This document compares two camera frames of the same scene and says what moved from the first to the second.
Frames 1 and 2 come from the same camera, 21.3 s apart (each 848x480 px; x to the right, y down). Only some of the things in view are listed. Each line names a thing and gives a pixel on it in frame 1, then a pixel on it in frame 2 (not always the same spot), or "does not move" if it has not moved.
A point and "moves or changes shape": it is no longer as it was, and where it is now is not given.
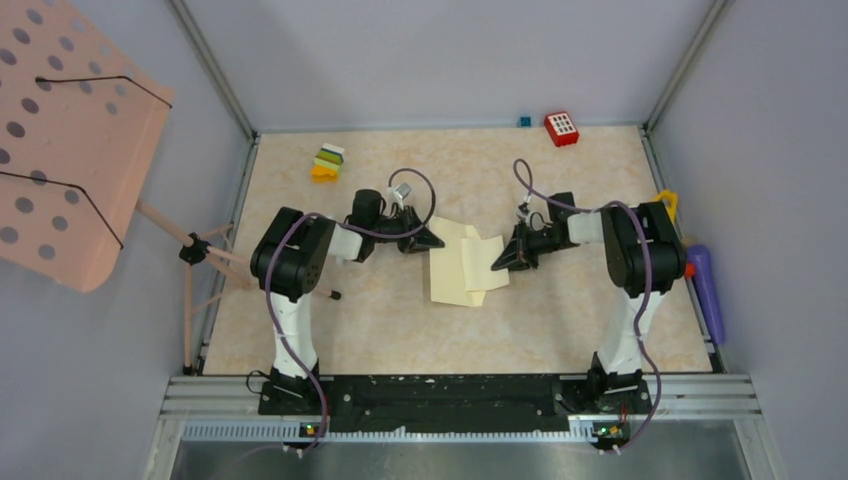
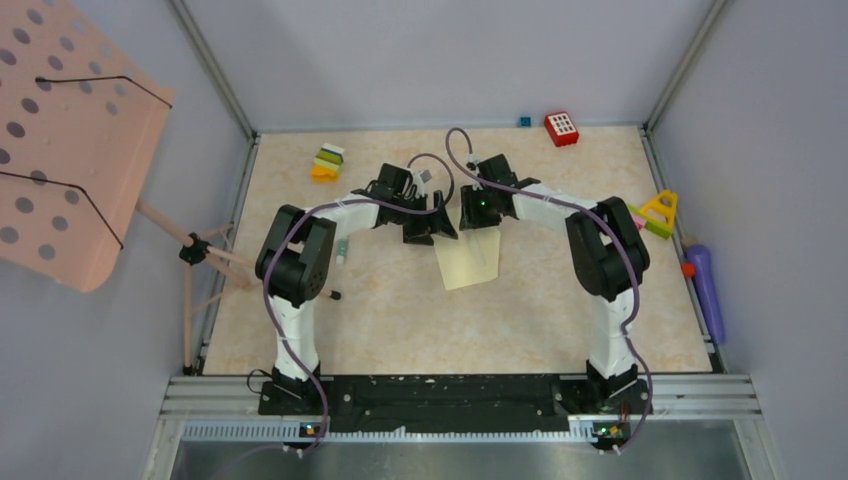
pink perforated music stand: (78, 124) does not move
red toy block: (561, 129) does not move
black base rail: (525, 408) does not move
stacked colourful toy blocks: (327, 164) does not move
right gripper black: (511, 259) → (469, 218)
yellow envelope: (448, 266) moves or changes shape
